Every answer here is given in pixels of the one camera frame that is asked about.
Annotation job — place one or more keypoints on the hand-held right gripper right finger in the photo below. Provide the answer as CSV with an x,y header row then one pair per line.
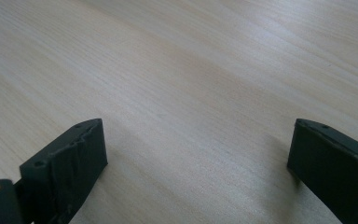
x,y
335,172

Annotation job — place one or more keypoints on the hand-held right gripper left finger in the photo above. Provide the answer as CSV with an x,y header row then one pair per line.
x,y
65,171

